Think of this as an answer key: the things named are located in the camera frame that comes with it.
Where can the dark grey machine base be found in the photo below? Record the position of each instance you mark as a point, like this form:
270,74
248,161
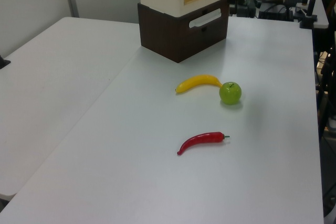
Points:
244,9

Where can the black electronics box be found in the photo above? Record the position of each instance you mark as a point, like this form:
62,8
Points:
275,12

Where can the dark brown drawer box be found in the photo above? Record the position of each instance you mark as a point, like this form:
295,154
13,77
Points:
181,37

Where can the yellow toy banana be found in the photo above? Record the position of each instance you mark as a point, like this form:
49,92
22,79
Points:
197,81

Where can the green toy apple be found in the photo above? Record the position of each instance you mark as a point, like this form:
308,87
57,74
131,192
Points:
230,93

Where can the dark equipment rack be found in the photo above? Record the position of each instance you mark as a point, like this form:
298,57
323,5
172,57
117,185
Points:
328,77

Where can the red toy chili pepper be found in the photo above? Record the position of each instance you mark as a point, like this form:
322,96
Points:
200,140

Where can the small black table clamp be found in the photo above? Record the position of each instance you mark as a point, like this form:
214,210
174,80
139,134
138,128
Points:
4,62

